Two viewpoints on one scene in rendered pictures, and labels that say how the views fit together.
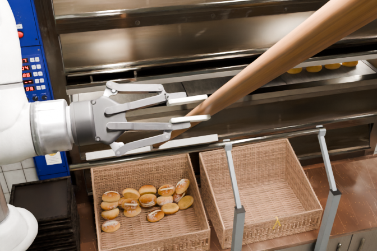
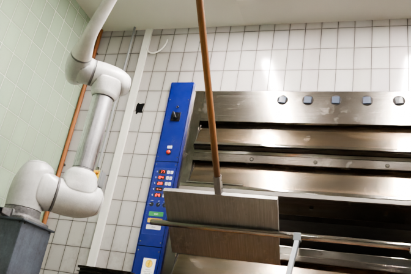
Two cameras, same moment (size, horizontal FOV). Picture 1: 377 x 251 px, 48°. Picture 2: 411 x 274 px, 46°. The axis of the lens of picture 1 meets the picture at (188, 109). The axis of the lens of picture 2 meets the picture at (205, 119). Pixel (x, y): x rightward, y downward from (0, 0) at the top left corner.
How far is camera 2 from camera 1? 2.02 m
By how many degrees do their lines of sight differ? 66
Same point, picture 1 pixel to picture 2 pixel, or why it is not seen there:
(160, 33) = (268, 173)
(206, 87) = not seen: hidden behind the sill
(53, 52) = (185, 173)
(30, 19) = (178, 144)
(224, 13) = (325, 161)
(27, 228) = (94, 189)
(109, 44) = (226, 174)
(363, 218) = not seen: outside the picture
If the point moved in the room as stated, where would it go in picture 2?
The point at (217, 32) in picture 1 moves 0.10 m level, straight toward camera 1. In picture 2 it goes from (319, 179) to (312, 172)
